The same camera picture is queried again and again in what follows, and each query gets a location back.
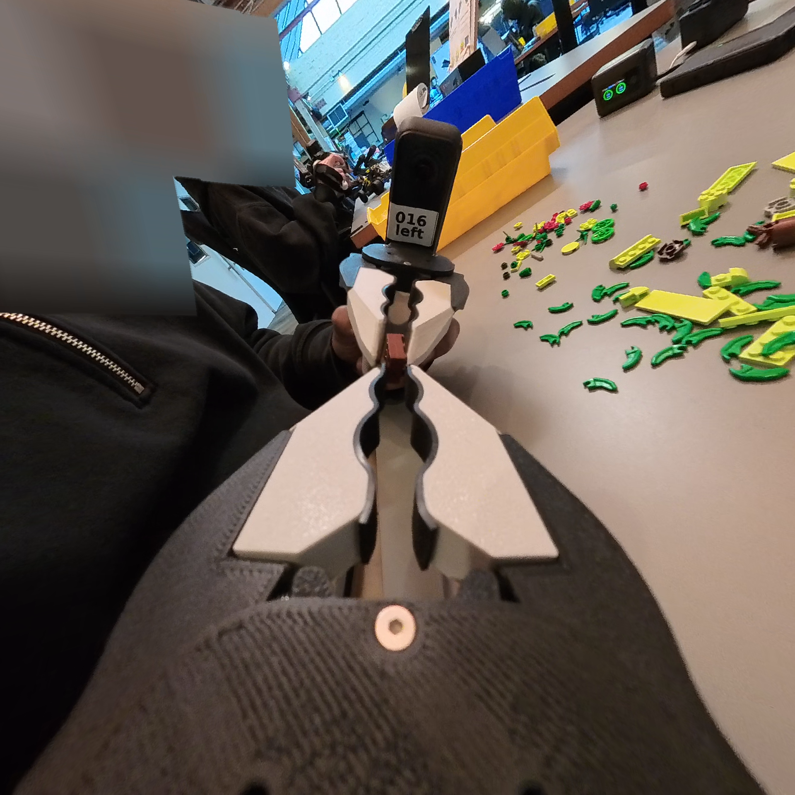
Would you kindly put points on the black power adapter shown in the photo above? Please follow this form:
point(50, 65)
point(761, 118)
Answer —
point(726, 56)

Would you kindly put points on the black device with green lights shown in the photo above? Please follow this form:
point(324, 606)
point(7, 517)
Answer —
point(624, 77)

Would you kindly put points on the person's left hand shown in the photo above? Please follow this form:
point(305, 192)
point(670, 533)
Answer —
point(345, 335)

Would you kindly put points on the blue plastic bin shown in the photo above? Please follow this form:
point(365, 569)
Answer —
point(484, 87)

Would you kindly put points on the dark brown round piece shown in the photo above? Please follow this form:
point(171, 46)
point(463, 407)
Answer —
point(674, 249)

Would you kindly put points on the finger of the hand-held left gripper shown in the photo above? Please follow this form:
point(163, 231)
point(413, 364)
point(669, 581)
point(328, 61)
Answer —
point(366, 317)
point(431, 317)

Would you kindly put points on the brown stem cluster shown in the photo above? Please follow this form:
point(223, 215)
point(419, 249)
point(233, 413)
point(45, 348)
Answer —
point(770, 233)

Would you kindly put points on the white paper roll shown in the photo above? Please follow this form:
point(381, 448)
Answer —
point(410, 105)

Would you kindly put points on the scattered lime green bricks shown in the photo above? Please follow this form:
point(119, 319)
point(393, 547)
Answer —
point(683, 304)

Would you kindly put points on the yellow plastic bin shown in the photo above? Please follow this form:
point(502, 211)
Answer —
point(497, 155)

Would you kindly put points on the black case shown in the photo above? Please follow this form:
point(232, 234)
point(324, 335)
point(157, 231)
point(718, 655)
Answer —
point(714, 22)

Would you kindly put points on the pile of tiny flower pieces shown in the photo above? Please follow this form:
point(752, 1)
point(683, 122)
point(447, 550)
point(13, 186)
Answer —
point(546, 227)

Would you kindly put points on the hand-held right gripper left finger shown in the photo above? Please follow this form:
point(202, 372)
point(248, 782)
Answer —
point(304, 497)

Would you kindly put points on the black upright panel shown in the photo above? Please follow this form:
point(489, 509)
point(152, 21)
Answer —
point(417, 49)

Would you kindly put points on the grey round plate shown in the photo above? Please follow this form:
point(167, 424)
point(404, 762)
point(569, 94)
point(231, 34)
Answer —
point(781, 206)

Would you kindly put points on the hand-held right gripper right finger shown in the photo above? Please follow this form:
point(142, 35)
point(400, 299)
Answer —
point(490, 497)

